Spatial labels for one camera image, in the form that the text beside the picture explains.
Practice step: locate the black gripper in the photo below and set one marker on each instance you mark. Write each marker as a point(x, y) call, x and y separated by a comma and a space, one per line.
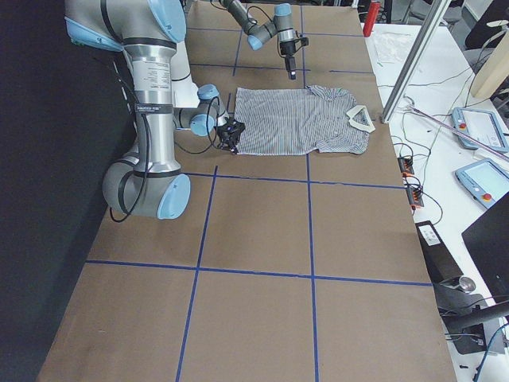
point(285, 49)
point(227, 138)

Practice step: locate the navy white striped polo shirt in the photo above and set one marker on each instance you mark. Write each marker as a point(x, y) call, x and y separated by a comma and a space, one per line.
point(298, 121)

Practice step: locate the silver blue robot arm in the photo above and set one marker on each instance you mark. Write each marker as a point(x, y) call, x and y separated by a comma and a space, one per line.
point(151, 34)
point(260, 28)

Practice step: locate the red cylinder tube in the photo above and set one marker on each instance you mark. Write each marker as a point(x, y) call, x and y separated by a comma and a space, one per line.
point(370, 19)

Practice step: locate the clear plastic bag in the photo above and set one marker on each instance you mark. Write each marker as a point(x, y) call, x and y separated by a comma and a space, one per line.
point(392, 48)

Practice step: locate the far blue teach pendant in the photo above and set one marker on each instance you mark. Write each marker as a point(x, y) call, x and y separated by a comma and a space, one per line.
point(480, 125)

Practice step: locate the blue teach pendant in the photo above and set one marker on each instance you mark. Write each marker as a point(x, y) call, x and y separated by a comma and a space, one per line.
point(485, 180)
point(480, 125)

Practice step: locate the beige wooden board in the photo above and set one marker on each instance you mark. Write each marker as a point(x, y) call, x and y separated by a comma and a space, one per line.
point(495, 69)

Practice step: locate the near blue teach pendant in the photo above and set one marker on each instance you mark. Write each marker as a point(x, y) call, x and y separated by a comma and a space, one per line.
point(485, 180)

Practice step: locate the black box with label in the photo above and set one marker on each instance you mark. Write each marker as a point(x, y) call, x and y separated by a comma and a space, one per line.
point(439, 262)

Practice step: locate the black monitor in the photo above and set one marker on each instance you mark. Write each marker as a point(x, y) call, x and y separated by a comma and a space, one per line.
point(486, 240)

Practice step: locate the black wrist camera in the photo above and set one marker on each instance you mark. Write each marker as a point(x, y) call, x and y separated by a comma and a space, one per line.
point(234, 129)
point(301, 42)

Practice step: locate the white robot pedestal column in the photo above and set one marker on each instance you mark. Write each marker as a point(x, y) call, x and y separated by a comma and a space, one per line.
point(184, 88)

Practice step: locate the aluminium frame post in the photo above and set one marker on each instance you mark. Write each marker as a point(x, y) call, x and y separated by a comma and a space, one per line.
point(425, 34)

